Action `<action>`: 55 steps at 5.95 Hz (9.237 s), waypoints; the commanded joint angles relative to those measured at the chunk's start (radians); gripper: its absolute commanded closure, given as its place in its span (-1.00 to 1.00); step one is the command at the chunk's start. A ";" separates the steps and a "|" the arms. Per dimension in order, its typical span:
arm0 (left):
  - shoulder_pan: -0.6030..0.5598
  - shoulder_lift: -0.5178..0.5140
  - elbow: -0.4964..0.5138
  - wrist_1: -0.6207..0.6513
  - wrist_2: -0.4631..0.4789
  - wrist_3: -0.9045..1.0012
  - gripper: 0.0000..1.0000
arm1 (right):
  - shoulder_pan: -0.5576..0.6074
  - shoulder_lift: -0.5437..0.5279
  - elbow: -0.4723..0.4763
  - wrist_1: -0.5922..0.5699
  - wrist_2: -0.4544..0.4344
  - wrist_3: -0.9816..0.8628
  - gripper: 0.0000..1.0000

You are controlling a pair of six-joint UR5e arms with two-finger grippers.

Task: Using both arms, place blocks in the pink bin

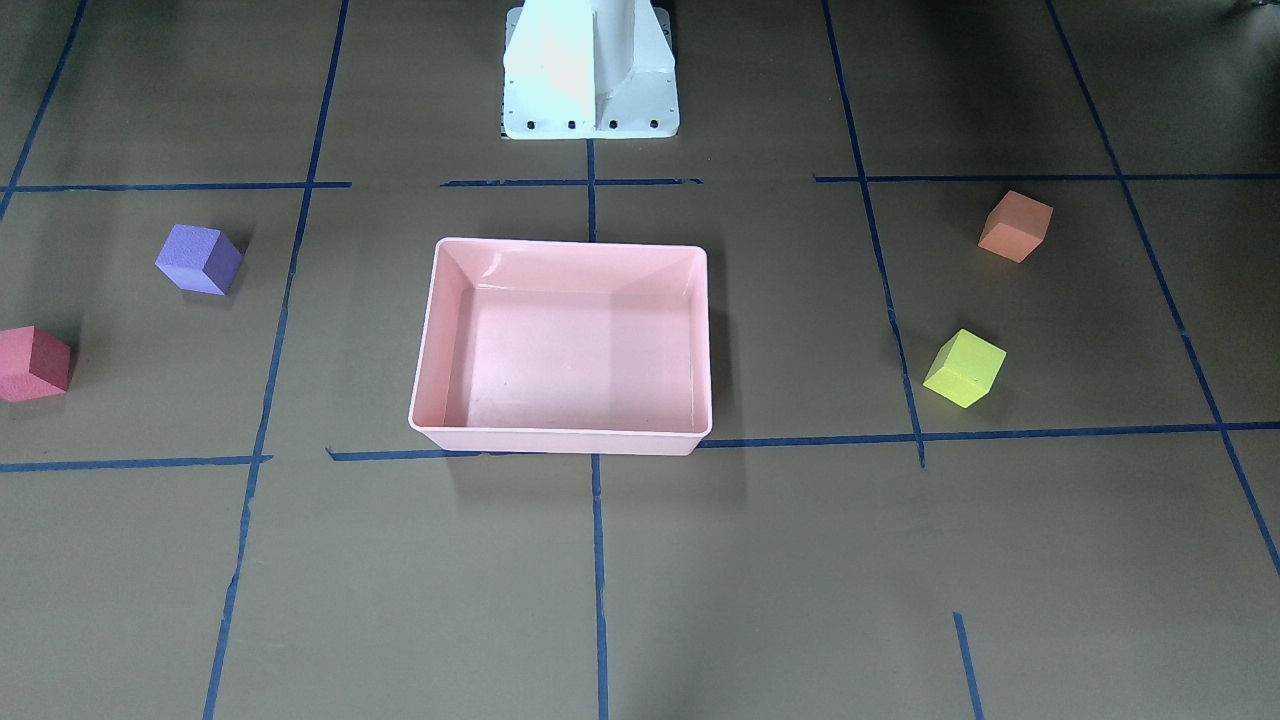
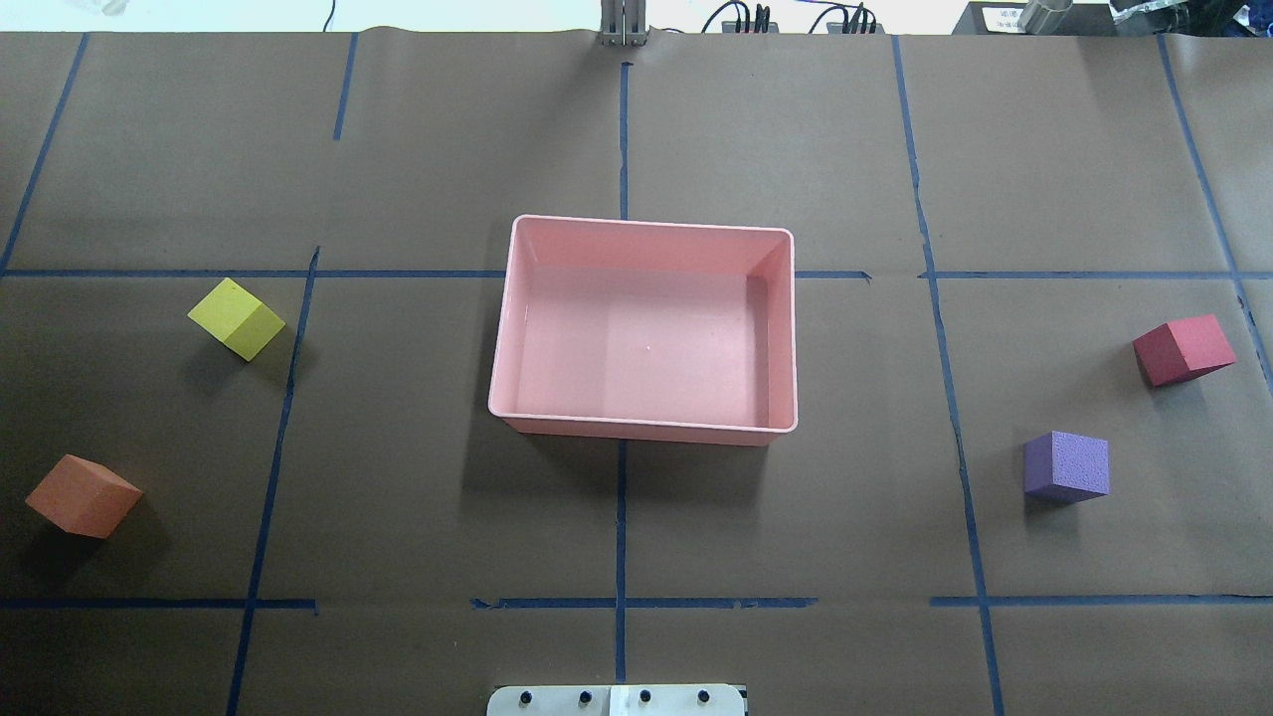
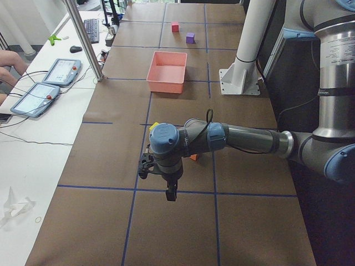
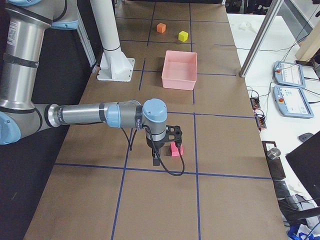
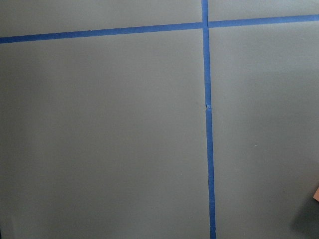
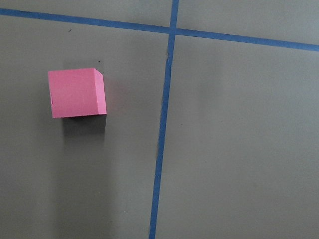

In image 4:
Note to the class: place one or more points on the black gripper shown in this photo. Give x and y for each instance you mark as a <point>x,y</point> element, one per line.
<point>151,145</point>

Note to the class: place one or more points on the red foam block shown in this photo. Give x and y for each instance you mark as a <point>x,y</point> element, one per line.
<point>174,150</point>

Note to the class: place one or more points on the yellow foam block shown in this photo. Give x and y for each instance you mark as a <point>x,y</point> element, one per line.
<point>183,36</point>

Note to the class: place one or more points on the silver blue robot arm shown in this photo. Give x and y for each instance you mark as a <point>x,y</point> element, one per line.
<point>19,117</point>

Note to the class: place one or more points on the pink plastic bin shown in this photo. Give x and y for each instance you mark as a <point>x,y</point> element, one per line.
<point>179,70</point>

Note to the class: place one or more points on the lower orange connector box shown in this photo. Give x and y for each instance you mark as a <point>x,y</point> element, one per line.
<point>260,121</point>

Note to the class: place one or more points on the orange connector box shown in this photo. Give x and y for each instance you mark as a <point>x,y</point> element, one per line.
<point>255,102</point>
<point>260,121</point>

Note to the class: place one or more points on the upper orange connector box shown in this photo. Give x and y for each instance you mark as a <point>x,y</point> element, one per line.
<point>255,102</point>

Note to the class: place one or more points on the small metal cylinder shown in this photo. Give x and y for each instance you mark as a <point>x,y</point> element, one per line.
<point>273,153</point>

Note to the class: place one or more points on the orange foam block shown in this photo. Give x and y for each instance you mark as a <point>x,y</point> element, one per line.
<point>161,28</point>

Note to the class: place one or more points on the lower teach pendant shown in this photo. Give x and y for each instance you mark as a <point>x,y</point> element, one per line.
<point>292,102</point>

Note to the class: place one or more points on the teach pendant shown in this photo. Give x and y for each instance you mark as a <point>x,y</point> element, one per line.
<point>292,102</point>
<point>289,74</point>

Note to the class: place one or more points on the black computer mouse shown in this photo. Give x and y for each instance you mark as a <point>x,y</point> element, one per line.
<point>304,137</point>

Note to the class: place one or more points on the black monitor corner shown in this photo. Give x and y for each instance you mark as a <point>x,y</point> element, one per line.
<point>305,163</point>

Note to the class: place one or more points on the upper teach pendant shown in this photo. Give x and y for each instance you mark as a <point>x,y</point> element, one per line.
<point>289,74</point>

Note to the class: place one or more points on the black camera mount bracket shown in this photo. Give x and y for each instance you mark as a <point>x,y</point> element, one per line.
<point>173,134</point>

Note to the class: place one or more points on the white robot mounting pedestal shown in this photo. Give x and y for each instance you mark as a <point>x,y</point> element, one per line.
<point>114,65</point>

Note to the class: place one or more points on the aluminium frame post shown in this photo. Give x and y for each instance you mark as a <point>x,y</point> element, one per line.
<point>262,32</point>

